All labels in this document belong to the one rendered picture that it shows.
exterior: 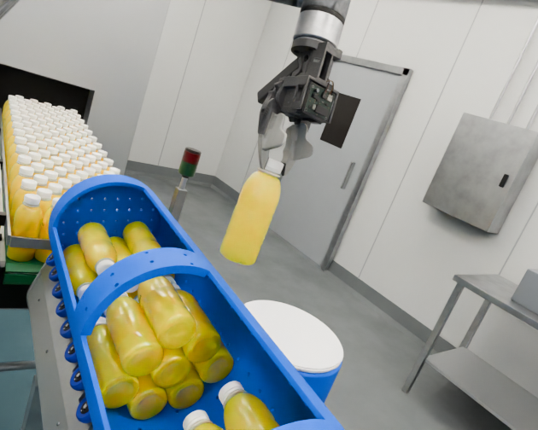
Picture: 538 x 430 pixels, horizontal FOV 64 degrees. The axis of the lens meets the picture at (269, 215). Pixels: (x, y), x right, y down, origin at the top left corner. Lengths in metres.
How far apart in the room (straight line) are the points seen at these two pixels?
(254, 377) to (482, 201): 3.08
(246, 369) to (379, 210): 3.67
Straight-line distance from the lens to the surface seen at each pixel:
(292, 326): 1.10
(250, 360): 0.81
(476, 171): 3.75
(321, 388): 1.04
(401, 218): 4.25
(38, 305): 1.23
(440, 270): 4.05
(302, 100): 0.67
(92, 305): 0.74
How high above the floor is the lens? 1.54
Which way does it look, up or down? 15 degrees down
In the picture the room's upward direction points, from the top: 20 degrees clockwise
